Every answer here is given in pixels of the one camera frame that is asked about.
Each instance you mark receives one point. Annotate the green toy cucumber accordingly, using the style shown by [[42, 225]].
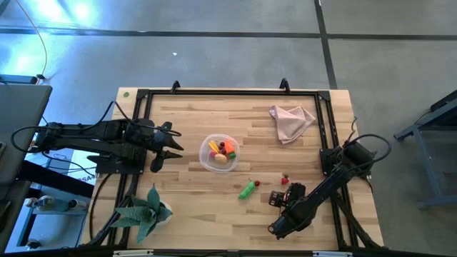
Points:
[[246, 190]]

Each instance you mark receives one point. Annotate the white small device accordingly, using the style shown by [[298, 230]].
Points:
[[76, 204]]

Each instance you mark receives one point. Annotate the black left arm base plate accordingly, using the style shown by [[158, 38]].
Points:
[[107, 166]]

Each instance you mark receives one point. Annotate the white plant pot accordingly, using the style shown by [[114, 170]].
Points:
[[167, 206]]

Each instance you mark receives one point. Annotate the pink folded cloth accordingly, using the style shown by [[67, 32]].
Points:
[[291, 123]]

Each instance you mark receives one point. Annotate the clear bottle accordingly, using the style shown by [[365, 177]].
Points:
[[44, 203]]

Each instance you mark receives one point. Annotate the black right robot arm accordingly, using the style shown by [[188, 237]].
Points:
[[314, 200]]

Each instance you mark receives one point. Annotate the clear plastic tupperware container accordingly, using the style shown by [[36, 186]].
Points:
[[210, 166]]

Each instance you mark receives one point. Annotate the pink toy raspberry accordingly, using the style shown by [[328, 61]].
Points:
[[213, 154]]

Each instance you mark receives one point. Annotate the red toy strawberry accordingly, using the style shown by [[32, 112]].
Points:
[[284, 180]]

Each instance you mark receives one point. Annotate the grey desk top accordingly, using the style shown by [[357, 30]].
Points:
[[21, 107]]

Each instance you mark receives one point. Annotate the green artificial plant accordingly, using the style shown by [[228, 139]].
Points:
[[144, 214]]

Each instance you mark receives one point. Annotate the black diagonal bar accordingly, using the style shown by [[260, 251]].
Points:
[[53, 178]]

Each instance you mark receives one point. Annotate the white bracket strip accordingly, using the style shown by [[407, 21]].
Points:
[[132, 252], [332, 254]]

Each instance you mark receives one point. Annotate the white printed label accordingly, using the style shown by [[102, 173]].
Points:
[[76, 167]]

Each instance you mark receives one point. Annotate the blue-grey metal stand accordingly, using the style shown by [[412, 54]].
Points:
[[430, 171]]

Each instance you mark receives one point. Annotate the black caster wheel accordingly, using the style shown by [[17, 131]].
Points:
[[33, 244]]

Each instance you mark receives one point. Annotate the black frame hook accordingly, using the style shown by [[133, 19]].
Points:
[[284, 85], [175, 86]]

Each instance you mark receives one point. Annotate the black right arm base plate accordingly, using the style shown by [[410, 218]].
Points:
[[325, 166]]

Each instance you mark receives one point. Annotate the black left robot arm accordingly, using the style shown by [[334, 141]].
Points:
[[89, 135]]

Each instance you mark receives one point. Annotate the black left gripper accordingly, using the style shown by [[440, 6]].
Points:
[[151, 139]]

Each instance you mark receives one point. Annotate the black aluminium table frame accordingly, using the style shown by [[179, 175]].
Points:
[[232, 92]]

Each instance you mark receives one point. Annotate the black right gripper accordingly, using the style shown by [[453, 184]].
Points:
[[295, 194]]

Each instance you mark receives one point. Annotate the orange toy carrot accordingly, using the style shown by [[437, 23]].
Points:
[[229, 147]]

